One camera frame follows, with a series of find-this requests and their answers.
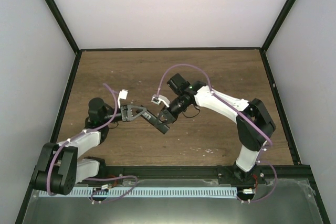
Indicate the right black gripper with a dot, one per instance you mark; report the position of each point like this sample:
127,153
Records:
165,113

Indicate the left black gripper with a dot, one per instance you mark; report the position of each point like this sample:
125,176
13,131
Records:
129,116

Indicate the black remote control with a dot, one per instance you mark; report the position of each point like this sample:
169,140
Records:
155,122

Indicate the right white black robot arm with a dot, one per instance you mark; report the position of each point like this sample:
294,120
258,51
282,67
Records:
254,124

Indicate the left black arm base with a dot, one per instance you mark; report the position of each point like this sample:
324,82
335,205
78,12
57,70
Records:
105,175

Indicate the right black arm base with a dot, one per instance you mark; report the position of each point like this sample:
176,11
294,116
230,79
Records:
235,176

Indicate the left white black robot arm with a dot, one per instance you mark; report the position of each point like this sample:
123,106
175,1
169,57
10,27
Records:
58,168

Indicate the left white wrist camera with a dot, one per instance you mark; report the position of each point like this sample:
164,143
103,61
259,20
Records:
122,96

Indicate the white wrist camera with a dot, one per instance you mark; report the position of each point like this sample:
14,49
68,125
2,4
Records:
122,96
158,99

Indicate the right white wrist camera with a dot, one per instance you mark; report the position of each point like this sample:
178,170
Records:
158,99

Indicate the light blue slotted cable duct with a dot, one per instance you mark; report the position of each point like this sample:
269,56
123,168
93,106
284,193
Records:
157,192

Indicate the black aluminium frame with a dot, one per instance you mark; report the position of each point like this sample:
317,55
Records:
297,170

